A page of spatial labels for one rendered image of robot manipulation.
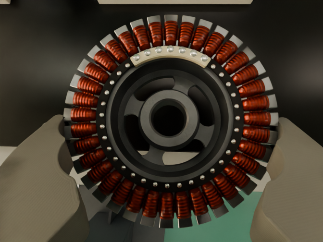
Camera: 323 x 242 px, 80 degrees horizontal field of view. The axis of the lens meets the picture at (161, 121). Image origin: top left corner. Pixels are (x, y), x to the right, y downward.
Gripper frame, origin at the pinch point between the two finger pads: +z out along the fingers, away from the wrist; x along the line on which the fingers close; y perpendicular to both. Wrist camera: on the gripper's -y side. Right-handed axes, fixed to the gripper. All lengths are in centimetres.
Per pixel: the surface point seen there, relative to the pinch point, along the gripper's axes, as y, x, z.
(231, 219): 83, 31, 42
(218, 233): 88, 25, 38
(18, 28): -3.1, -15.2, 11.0
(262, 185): 10.5, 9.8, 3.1
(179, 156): 8.3, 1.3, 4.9
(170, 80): 1.0, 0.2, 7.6
